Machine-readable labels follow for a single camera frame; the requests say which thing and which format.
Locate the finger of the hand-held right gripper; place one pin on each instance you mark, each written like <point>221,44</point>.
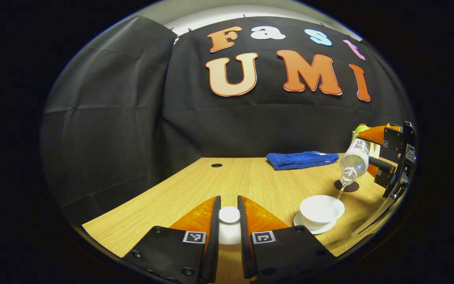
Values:
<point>392,138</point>
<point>384,173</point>

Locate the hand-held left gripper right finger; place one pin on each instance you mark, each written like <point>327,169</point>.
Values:
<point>243,236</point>

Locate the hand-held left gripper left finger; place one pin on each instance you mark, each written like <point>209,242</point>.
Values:
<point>214,236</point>

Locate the clear green-label water bottle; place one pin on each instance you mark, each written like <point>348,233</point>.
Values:
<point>355,159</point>

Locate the dark round coaster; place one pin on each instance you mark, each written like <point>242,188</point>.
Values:
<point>351,187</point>

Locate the white teacup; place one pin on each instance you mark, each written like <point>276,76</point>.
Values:
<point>321,207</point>

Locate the white saucer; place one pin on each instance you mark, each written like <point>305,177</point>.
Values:
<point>304,225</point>

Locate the blue towel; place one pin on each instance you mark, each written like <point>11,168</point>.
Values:
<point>302,159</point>

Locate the black backdrop cloth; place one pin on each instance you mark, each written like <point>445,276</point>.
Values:
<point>231,126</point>

